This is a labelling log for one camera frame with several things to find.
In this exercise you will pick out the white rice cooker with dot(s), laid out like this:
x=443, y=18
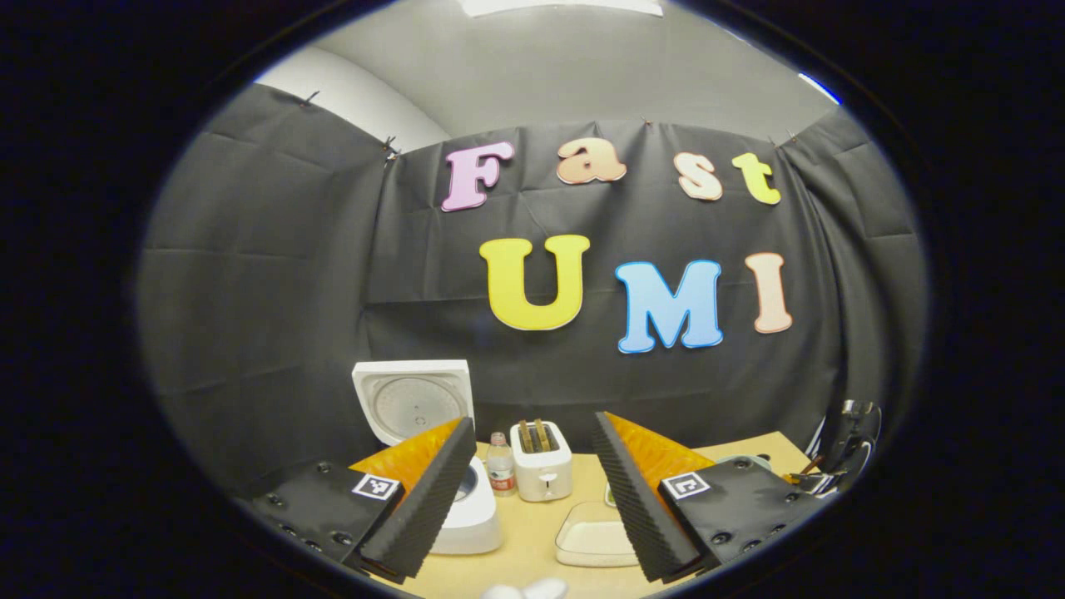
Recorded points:
x=412, y=403

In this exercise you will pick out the black backdrop cloth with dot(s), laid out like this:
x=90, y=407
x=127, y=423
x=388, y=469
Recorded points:
x=266, y=333

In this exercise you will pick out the clear plastic bottle red label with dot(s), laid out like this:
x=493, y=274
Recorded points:
x=501, y=470

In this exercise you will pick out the pale green plate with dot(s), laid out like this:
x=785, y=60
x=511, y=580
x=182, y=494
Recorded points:
x=749, y=458

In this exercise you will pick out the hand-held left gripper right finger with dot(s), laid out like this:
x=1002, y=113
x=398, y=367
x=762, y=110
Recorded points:
x=636, y=507

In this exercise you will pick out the brown wooden spoon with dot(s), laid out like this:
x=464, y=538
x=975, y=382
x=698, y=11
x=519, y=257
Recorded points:
x=813, y=463

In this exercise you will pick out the brown bread slice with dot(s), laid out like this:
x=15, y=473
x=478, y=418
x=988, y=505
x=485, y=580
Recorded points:
x=542, y=433
x=526, y=435

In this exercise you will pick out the white toaster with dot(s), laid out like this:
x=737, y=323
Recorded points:
x=542, y=478

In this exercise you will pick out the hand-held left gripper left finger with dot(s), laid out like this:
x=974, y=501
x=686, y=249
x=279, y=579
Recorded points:
x=433, y=507

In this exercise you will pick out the ceiling light panel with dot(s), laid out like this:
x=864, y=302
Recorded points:
x=566, y=5

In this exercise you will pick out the white rounded object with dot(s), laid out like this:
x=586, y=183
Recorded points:
x=524, y=590

